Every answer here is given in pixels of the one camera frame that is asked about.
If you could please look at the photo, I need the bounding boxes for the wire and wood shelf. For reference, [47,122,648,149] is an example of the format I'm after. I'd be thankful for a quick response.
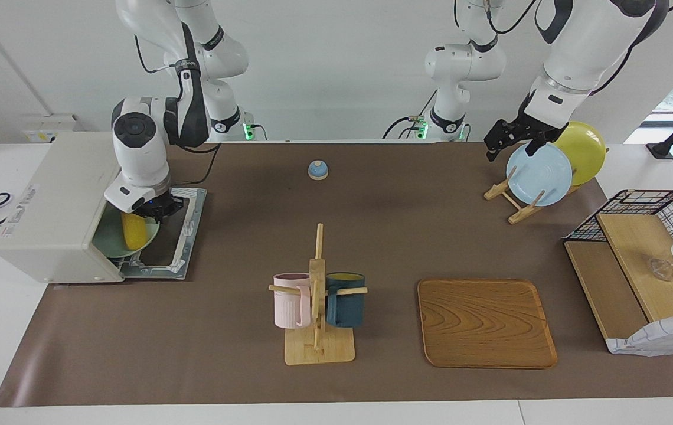
[562,189,673,355]

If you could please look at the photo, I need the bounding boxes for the wooden plate rack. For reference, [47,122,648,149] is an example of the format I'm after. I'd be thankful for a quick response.
[483,165,583,225]

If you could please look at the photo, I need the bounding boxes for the light blue plate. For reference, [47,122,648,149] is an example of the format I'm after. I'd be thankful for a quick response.
[505,143,573,207]

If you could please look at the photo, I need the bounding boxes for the yellow corn cob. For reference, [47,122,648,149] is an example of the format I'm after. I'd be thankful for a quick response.
[122,212,149,250]

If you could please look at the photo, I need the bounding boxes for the brown table mat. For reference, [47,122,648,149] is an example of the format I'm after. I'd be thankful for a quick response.
[0,140,673,408]

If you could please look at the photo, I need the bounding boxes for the small clear glass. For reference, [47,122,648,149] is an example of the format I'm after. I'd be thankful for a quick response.
[649,256,673,282]

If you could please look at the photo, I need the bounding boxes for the wooden mug tree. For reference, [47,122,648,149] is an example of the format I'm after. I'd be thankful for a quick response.
[269,223,368,365]

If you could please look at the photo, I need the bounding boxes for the wooden serving tray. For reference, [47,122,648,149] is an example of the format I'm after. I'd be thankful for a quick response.
[417,279,558,370]

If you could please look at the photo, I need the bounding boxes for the white wall socket box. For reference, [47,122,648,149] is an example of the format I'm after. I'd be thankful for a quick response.
[20,113,81,145]

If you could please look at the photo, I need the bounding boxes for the yellow plate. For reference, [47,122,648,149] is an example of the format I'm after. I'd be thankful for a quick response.
[553,121,608,187]

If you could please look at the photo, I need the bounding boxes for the wooden box shelf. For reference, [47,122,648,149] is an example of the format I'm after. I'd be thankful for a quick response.
[605,311,673,357]

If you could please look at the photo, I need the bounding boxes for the pink mug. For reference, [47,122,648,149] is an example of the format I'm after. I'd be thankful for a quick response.
[273,272,312,329]

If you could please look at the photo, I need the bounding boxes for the glass oven door with handle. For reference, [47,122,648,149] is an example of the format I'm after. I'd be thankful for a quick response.
[120,187,208,280]

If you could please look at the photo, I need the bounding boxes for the pale green plate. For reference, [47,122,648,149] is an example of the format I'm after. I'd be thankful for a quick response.
[93,203,161,259]

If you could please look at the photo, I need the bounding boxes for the white toaster oven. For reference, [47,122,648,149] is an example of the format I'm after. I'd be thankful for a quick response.
[0,131,208,285]

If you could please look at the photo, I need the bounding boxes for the dark blue mug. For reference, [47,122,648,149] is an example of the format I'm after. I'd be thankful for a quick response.
[325,272,367,329]

